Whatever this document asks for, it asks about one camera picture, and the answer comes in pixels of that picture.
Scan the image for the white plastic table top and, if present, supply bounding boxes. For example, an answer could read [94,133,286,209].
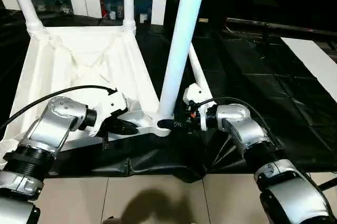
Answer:
[0,25,174,160]

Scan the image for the black plastic mat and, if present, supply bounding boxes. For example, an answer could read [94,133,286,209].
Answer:
[0,8,337,182]

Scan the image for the black flat screen television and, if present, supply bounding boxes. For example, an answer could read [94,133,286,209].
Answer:
[226,0,337,37]

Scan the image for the black metal table leg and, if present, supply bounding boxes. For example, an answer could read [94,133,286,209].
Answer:
[315,178,337,191]

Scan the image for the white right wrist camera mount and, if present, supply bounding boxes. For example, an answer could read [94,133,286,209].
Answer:
[183,83,209,131]

